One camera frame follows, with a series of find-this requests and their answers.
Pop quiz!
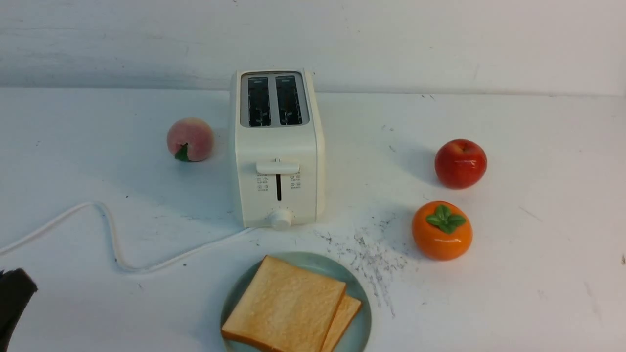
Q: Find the orange persimmon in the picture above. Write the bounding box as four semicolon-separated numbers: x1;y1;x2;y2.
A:
411;201;474;261

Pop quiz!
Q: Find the red apple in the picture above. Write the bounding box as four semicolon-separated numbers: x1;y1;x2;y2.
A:
434;139;488;189

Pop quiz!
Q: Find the white toaster power cord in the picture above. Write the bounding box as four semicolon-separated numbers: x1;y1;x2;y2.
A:
0;201;255;274

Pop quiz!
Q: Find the white two-slot toaster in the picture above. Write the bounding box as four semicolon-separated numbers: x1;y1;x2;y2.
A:
228;69;326;230

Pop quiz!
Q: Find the pink peach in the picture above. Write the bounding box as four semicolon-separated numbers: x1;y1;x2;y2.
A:
166;117;215;162

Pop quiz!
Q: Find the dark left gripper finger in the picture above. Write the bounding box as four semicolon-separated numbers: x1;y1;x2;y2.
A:
0;268;38;352

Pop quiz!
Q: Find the toast slice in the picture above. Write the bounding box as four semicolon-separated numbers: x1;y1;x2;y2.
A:
320;294;362;352
221;256;347;352

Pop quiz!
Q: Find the light green plate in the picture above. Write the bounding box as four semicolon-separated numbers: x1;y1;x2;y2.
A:
220;251;373;352

